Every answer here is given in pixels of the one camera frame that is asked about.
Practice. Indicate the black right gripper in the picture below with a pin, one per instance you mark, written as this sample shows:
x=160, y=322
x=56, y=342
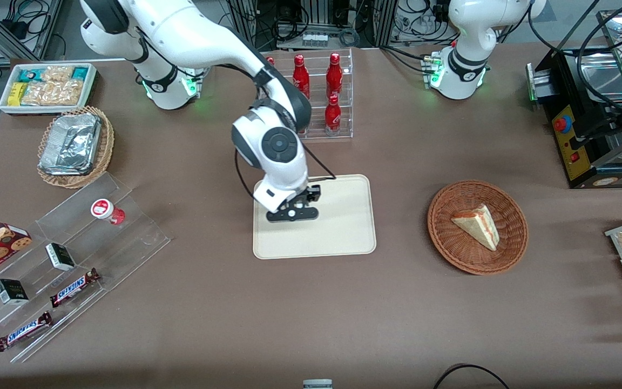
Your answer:
x=312, y=193

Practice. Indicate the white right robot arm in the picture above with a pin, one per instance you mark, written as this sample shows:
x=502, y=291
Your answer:
x=192, y=27

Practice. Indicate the cream plastic tray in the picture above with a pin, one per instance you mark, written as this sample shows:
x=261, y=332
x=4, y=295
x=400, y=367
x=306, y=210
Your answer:
x=343, y=227

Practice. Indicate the red gum bottle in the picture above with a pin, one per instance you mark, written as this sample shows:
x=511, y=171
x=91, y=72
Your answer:
x=105, y=209

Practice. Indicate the silver foil tray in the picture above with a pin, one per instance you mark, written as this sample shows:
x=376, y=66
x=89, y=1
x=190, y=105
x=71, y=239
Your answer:
x=71, y=143

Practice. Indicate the clear acrylic bottle rack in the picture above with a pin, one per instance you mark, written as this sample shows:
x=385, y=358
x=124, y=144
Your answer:
x=346, y=108

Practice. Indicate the round brown wicker basket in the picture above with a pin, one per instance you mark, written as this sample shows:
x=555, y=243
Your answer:
x=451, y=248

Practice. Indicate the white power strip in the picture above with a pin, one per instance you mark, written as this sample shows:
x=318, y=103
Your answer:
x=315, y=39

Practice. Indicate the wrapped triangle sandwich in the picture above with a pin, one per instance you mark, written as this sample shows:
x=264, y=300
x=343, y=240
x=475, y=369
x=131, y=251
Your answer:
x=478, y=224

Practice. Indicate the clear acrylic stepped display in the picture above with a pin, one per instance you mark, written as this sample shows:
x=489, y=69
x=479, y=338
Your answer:
x=127, y=237

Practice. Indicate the small grey device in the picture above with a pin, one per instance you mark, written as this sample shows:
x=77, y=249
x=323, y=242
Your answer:
x=317, y=384

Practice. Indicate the light wicker basket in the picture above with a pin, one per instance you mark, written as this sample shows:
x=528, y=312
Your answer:
x=105, y=146

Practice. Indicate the white plastic snack bin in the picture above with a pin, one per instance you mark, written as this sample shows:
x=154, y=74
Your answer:
x=92, y=81

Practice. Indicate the brown Snickers bar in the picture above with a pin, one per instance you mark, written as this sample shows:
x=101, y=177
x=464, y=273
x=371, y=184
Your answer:
x=22, y=332
x=73, y=288

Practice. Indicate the small black box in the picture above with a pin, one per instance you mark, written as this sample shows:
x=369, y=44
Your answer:
x=11, y=292
x=60, y=257

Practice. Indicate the teal snack pack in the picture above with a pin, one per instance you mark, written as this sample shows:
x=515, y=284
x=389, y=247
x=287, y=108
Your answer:
x=30, y=74
x=79, y=73

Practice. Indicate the clear cracker bag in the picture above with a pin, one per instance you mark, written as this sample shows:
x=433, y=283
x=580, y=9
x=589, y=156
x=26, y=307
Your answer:
x=57, y=73
x=68, y=92
x=38, y=93

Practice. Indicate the red emergency stop button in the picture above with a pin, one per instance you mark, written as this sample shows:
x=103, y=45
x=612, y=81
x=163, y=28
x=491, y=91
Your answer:
x=562, y=124

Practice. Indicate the black machine with yellow panel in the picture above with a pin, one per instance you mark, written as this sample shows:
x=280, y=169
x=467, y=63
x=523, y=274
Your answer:
x=586, y=156

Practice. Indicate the yellow snack pack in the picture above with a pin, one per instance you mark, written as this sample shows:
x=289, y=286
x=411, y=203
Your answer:
x=17, y=94

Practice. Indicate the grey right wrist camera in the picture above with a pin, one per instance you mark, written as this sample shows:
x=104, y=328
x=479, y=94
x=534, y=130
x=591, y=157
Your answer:
x=289, y=215

